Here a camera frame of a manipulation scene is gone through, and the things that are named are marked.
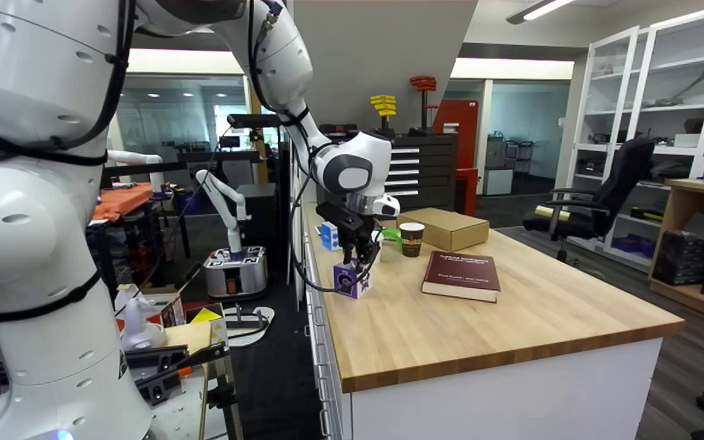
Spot orange cloth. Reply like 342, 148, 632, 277
91, 179, 156, 224

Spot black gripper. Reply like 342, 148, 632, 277
338, 204, 385, 277

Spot white black striped object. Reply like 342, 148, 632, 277
221, 302, 278, 350

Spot dark red hardcover book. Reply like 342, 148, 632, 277
420, 250, 504, 305

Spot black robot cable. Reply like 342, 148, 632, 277
239, 0, 385, 292

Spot yellow block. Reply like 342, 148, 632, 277
188, 305, 225, 328

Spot brown paper cup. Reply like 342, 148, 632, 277
396, 219, 429, 258

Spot black tool chest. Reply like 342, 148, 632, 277
319, 121, 460, 215

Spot white glass door cabinet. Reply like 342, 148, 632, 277
570, 0, 704, 193

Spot wooden workbench with shelves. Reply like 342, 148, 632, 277
647, 175, 704, 323

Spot brown cardboard box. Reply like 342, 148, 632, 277
396, 204, 492, 253

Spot black mesh office chair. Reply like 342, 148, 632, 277
522, 135, 661, 264

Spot red cabinet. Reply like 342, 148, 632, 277
434, 98, 482, 218

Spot black bar clamp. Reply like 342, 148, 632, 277
123, 340, 233, 404

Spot white plastic bottle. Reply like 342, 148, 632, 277
113, 280, 168, 351

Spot wooden robot mount table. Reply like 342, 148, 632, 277
105, 313, 245, 440

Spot red stand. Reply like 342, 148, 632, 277
409, 72, 441, 137

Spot ceiling light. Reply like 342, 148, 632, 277
506, 0, 577, 24

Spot black camera bar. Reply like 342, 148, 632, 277
225, 113, 286, 132

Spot blue white dice box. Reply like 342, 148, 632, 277
319, 223, 344, 253

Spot purple white paper box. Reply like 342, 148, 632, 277
332, 258, 376, 302

